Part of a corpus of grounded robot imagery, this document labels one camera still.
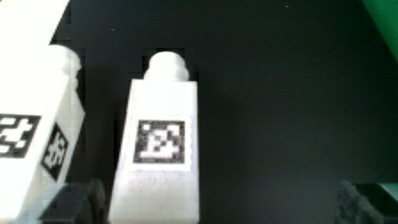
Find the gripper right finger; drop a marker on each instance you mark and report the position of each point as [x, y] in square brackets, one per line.
[367, 203]

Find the white table leg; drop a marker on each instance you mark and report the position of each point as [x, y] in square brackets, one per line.
[155, 192]
[42, 112]

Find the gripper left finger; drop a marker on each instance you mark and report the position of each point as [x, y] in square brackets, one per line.
[79, 205]

